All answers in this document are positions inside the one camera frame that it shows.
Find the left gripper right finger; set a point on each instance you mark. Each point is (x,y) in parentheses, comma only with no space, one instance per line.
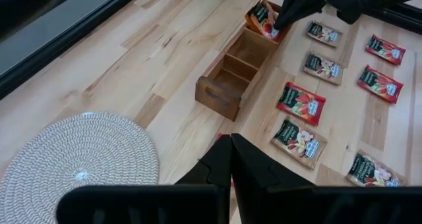
(263,191)

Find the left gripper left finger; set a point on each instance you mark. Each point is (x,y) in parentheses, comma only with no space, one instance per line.
(211,178)

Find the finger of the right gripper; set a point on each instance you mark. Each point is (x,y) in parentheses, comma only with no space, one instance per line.
(310,3)
(290,3)

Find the orange tea sachet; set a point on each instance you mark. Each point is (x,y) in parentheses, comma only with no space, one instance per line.
(262,19)

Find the beige vanilla tea sachet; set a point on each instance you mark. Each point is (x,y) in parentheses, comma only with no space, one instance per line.
(324,34)
(323,68)
(298,144)
(372,173)

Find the brown wooden three-compartment tea box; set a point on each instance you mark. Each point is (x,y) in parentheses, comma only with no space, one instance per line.
(217,95)

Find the round white woven placemat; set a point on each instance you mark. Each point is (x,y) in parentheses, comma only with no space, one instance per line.
(66,158)

